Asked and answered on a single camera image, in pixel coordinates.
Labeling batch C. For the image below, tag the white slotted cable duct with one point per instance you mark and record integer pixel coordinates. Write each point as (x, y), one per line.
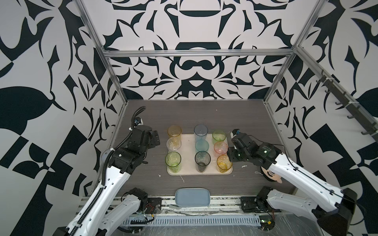
(201, 220)

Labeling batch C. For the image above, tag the pink plastic cup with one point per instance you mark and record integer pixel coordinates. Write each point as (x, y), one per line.
(221, 148)

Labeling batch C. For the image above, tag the grey smoked plastic cup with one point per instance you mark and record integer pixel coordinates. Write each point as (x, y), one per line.
(202, 159)

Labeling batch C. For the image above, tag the yellow plastic cup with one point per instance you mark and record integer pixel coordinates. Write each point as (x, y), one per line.
(223, 163)

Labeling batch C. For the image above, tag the blue clear plastic cup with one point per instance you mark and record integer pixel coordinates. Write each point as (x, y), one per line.
(200, 132)

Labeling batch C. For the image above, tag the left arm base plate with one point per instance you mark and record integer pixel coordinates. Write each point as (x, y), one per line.
(151, 206)

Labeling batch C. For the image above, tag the black wall hook rack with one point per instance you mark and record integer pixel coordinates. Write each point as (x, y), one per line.
(346, 101)

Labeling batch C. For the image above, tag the blue grey oval dish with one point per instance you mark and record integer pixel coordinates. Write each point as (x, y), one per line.
(192, 197)

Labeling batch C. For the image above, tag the cartoon face plush toy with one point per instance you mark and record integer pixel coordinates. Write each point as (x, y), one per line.
(270, 176)

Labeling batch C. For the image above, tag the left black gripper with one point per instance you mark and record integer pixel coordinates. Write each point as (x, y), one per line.
(153, 143)

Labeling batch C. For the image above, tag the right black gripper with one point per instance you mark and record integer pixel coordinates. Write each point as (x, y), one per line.
(230, 154)

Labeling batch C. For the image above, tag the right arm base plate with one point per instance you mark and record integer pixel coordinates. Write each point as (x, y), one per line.
(254, 204)

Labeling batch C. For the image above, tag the tall green plastic cup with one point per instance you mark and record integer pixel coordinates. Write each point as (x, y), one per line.
(173, 161)

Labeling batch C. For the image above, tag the small green plastic cup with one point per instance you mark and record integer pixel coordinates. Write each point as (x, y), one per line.
(218, 136)

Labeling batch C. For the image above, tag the teal frosted plastic cup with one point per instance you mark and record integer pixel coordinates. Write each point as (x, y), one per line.
(201, 145)

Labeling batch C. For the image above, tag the amber plastic cup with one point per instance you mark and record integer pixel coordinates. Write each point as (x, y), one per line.
(175, 132)

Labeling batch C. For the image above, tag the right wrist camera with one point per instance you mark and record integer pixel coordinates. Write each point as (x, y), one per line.
(234, 132)

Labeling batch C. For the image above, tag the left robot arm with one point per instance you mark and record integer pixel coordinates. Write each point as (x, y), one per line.
(95, 218)

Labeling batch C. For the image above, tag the beige plastic tray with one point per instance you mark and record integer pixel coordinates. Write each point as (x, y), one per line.
(188, 166)

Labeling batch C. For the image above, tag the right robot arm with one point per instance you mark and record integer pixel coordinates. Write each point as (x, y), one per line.
(331, 207)

